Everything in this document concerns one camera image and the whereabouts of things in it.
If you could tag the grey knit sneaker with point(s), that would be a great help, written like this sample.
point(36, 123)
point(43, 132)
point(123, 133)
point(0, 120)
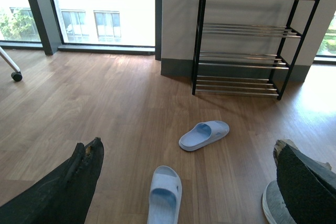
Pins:
point(274, 207)

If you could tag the white chair leg with caster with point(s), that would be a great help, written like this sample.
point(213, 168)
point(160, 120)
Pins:
point(16, 74)

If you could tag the light blue slipper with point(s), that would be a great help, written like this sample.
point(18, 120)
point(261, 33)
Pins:
point(203, 134)
point(165, 196)

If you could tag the black metal shoe rack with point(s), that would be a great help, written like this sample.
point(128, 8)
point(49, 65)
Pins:
point(249, 47)

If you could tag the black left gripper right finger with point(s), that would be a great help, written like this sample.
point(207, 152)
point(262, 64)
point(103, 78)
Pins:
point(307, 186)

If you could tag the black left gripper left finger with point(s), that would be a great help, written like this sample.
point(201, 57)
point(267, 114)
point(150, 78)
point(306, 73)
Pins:
point(62, 196)

